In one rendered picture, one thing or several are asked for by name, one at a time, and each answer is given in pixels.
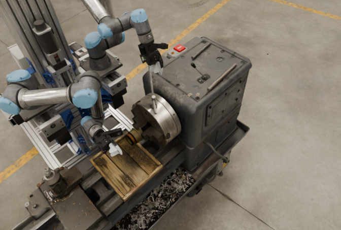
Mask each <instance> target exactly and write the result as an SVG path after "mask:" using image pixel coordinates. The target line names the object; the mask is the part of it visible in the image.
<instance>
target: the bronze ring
mask: <svg viewBox="0 0 341 230"><path fill-rule="evenodd" d="M141 133H143V131H142V130H141V129H140V128H138V129H135V128H132V129H131V130H130V131H129V132H128V133H127V134H126V135H125V138H126V140H127V142H128V143H129V144H130V145H131V146H133V145H134V144H137V143H138V142H139V141H142V140H143V139H142V135H141Z"/></svg>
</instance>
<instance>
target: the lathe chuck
mask: <svg viewBox="0 0 341 230"><path fill-rule="evenodd" d="M138 102H139V103H138ZM136 103H137V105H138V107H139V108H140V110H141V112H142V113H143V115H144V117H145V118H146V120H147V122H146V123H144V124H143V125H142V126H141V127H140V128H142V127H144V126H145V125H147V123H150V124H151V125H152V127H154V128H155V129H156V130H158V131H159V132H160V133H162V134H163V135H164V136H166V135H167V133H168V134H169V138H168V139H166V140H165V139H163V140H162V141H161V142H159V143H158V142H157V141H156V140H154V139H153V140H152V141H153V142H154V143H156V144H157V145H159V146H165V145H167V144H168V143H169V142H170V141H171V140H172V139H174V138H175V137H176V136H177V127H176V124H175V122H174V120H173V118H172V116H171V114H170V113H169V112H168V110H167V109H166V108H165V107H164V106H163V104H161V103H160V102H159V101H158V100H157V99H156V106H157V107H156V112H157V114H154V109H152V108H151V105H152V97H151V96H148V95H147V96H144V97H143V98H141V99H140V100H139V101H137V102H136ZM136 103H134V104H133V105H132V109H133V108H135V107H136V105H135V104H136Z"/></svg>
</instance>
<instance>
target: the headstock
mask: <svg viewBox="0 0 341 230"><path fill-rule="evenodd" d="M208 42H211V45H209V47H208V48H206V49H205V50H204V51H203V52H202V53H201V54H199V55H198V56H197V57H196V58H195V59H192V58H191V57H192V56H193V55H194V54H195V53H196V52H197V51H199V50H200V49H201V48H202V47H203V46H205V45H206V44H207V43H208ZM183 46H185V47H187V48H188V49H187V50H186V51H184V52H183V53H181V54H179V55H178V56H176V57H175V58H174V57H172V56H171V55H169V54H168V55H167V56H166V57H167V58H168V59H170V60H168V61H164V62H163V72H162V75H160V74H159V73H154V72H151V74H152V82H153V91H154V93H155V94H158V95H159V96H161V97H162V98H164V99H165V100H166V101H167V102H168V103H169V104H170V105H171V107H172V108H173V109H174V111H175V112H176V114H177V116H178V118H179V120H180V123H181V132H180V133H179V134H178V135H177V136H176V137H177V138H178V139H180V140H181V141H182V142H183V143H184V144H186V145H187V146H188V147H190V148H194V147H196V146H197V145H198V144H199V143H200V142H201V139H202V137H203V136H204V135H205V134H206V133H207V132H208V131H209V130H210V129H212V128H213V127H214V126H215V125H216V124H217V123H218V122H219V121H220V120H221V119H223V118H224V117H225V116H226V115H227V114H228V113H229V112H230V111H231V110H233V109H234V108H235V107H236V106H237V105H238V104H239V103H240V102H241V101H242V100H243V96H244V92H245V87H246V83H247V78H248V74H249V70H250V68H251V67H252V64H251V61H250V59H249V58H247V57H245V56H243V55H242V54H240V53H238V52H236V51H234V50H232V49H230V48H228V47H226V46H224V45H222V44H220V43H218V42H216V41H214V40H212V39H210V38H208V37H206V36H203V37H201V38H199V37H194V38H193V39H192V40H190V41H188V42H187V43H185V44H184V45H183ZM192 62H193V63H194V64H195V65H196V67H197V68H198V70H199V71H200V72H201V73H202V74H203V75H204V76H207V77H208V79H207V80H203V79H202V75H201V74H200V73H199V72H198V71H197V70H196V69H195V68H193V67H192V66H191V63H192ZM234 63H235V64H236V67H235V68H234V69H233V70H232V71H231V72H230V73H229V74H227V75H226V76H225V77H224V78H223V79H222V80H221V81H220V82H219V83H218V84H217V85H216V86H215V87H214V88H213V89H212V90H211V91H208V90H207V88H208V87H209V86H210V85H211V84H213V83H214V82H215V81H216V80H217V79H218V78H219V77H220V76H221V75H222V74H223V73H224V72H225V71H227V70H228V69H229V68H230V67H231V66H232V65H233V64H234ZM143 85H144V91H145V96H146V95H147V94H149V93H152V92H151V83H150V75H149V71H147V72H146V73H145V74H144V75H143ZM183 93H184V95H182V94H183ZM190 93H191V94H192V95H191V96H190V97H189V96H188V94H190ZM197 93H200V94H199V96H196V94H197Z"/></svg>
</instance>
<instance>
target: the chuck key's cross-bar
mask: <svg viewBox="0 0 341 230"><path fill-rule="evenodd" d="M148 66H149V75H150V83H151V92H152V95H154V91H153V82H152V74H151V71H150V67H151V66H150V65H148ZM153 107H154V114H157V112H156V105H155V100H153Z"/></svg>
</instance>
